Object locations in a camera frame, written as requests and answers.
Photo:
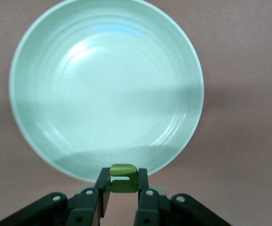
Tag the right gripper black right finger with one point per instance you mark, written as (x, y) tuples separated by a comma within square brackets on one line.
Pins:
[(147, 204)]

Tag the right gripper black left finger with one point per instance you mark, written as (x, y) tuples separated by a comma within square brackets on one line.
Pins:
[(103, 188)]

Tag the green foam letter n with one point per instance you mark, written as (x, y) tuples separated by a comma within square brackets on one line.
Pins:
[(124, 186)]

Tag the green plate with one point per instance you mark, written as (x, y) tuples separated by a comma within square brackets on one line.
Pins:
[(103, 94)]

